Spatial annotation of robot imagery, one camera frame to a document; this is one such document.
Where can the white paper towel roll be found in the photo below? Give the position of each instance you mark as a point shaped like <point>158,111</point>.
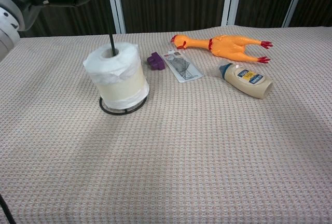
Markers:
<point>119,84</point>

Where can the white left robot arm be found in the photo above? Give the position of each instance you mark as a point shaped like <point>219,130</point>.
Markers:
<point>6,41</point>

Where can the purple plastic block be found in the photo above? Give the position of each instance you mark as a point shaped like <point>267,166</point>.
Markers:
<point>155,62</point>

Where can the carded blister pack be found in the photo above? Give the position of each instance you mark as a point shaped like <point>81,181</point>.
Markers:
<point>181,67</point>

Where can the yellow rubber chicken toy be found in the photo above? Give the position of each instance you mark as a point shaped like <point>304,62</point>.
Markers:
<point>225,46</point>

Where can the beige woven tablecloth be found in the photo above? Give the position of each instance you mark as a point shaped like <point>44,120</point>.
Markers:
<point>181,143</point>

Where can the mayonnaise squeeze bottle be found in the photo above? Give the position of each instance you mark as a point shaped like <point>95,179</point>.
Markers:
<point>249,82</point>

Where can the white partition frame post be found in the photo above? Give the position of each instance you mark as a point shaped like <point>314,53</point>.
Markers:
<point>116,3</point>
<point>295,1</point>
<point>230,1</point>

